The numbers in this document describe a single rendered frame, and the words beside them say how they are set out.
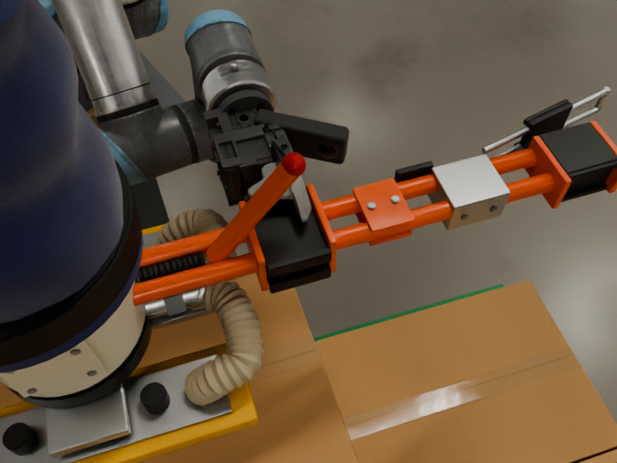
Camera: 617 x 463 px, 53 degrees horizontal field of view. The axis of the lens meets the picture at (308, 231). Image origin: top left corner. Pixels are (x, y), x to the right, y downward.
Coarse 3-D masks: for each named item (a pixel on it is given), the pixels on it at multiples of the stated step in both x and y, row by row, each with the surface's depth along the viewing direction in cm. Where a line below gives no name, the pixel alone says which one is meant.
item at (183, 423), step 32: (224, 352) 71; (128, 384) 68; (160, 384) 66; (0, 416) 67; (32, 416) 66; (160, 416) 66; (192, 416) 66; (224, 416) 67; (256, 416) 67; (0, 448) 64; (32, 448) 64; (96, 448) 64; (128, 448) 65; (160, 448) 65
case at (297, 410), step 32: (256, 288) 97; (192, 320) 94; (288, 320) 94; (160, 352) 91; (192, 352) 91; (288, 352) 91; (0, 384) 88; (256, 384) 88; (288, 384) 88; (320, 384) 88; (288, 416) 85; (320, 416) 85; (192, 448) 83; (224, 448) 83; (256, 448) 83; (288, 448) 83; (320, 448) 83; (352, 448) 83
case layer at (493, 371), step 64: (448, 320) 138; (512, 320) 138; (384, 384) 130; (448, 384) 130; (512, 384) 130; (576, 384) 130; (384, 448) 122; (448, 448) 122; (512, 448) 122; (576, 448) 122
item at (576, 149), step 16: (576, 128) 72; (592, 128) 72; (544, 144) 71; (560, 144) 71; (576, 144) 71; (592, 144) 71; (608, 144) 71; (544, 160) 70; (560, 160) 69; (576, 160) 69; (592, 160) 69; (608, 160) 69; (560, 176) 68; (576, 176) 68; (592, 176) 71; (608, 176) 72; (560, 192) 69; (576, 192) 72; (592, 192) 73
